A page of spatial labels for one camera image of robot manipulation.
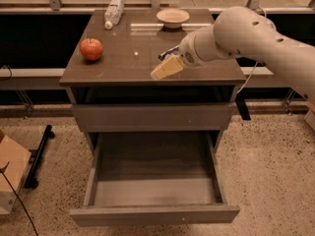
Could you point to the clear plastic water bottle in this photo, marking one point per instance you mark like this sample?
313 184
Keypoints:
113 13

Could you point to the red apple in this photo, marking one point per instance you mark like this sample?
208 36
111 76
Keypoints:
91 49

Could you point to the white ceramic bowl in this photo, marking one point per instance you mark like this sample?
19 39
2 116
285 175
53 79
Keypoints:
173 18

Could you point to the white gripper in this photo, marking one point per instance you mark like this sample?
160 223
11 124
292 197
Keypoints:
188 52

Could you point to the open grey middle drawer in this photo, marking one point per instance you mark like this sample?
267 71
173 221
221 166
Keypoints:
154 178

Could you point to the closed grey top drawer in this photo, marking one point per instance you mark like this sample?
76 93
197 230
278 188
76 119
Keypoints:
152 117

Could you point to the grey drawer cabinet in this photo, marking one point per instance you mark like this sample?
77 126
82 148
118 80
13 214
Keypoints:
122 76

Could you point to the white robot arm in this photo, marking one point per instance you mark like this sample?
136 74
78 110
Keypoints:
241 32

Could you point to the blue rxbar blueberry wrapper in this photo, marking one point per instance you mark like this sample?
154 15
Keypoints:
172 51

